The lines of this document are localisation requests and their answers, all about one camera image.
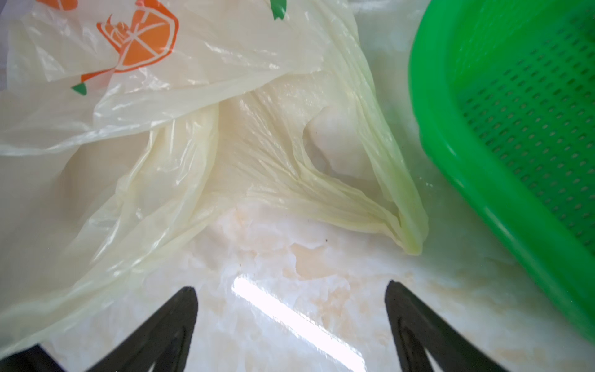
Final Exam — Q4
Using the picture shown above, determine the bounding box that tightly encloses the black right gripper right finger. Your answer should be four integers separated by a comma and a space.
384, 281, 506, 372

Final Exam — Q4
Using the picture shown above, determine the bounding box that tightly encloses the green plastic basket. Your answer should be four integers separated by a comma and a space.
409, 1, 594, 340

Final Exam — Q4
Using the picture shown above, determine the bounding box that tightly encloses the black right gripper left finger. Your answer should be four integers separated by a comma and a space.
90, 286, 198, 371

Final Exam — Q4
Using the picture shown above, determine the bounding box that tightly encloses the cream plastic bag orange print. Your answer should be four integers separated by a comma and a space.
1, 1, 429, 357

